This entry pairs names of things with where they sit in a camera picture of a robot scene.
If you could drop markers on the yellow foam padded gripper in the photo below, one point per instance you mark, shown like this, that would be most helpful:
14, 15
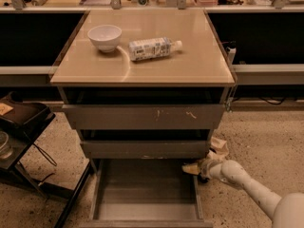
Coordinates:
206, 168

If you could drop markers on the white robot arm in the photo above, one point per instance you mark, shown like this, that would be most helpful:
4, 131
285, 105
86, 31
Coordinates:
284, 212

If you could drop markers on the grey middle drawer front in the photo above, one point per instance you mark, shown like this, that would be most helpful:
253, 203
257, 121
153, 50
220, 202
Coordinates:
145, 149

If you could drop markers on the open grey bottom drawer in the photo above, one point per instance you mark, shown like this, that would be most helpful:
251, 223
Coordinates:
145, 194

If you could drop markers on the grey drawer cabinet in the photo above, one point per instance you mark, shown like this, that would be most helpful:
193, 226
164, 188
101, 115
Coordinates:
196, 75

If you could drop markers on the grey top drawer front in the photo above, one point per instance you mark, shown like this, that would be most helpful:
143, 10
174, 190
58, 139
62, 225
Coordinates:
143, 116

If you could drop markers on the small white spray bottle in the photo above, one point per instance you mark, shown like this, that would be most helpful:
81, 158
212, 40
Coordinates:
231, 50

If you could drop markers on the clear plastic water bottle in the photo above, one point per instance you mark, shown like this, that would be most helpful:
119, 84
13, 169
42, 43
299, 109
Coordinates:
152, 48

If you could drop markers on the white ceramic bowl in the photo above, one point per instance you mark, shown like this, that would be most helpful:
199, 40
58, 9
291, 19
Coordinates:
105, 37

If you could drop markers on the black tray on cart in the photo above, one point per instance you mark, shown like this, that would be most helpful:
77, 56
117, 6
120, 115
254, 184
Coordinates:
18, 115

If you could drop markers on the black side cart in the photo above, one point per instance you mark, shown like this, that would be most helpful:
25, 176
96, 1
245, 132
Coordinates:
14, 173

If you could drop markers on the clear glass jar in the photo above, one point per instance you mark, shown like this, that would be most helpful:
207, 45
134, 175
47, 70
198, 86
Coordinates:
5, 148

